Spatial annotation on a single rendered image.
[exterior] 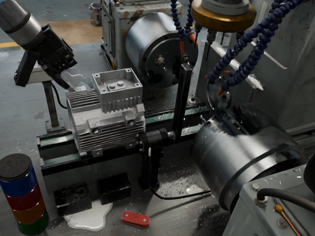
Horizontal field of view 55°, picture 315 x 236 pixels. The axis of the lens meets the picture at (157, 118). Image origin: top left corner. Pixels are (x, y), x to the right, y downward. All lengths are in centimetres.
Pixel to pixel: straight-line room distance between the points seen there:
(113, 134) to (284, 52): 57
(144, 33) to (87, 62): 53
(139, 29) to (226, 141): 62
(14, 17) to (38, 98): 68
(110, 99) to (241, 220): 45
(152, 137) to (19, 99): 74
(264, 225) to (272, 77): 56
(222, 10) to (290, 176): 44
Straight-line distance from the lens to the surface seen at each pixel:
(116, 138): 89
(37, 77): 110
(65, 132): 105
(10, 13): 78
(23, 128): 129
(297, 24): 98
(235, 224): 73
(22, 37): 80
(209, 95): 114
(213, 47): 110
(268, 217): 62
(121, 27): 130
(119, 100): 86
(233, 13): 86
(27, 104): 140
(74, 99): 88
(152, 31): 115
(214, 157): 76
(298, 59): 97
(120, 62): 138
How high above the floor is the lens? 165
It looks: 41 degrees down
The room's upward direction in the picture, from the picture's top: 6 degrees clockwise
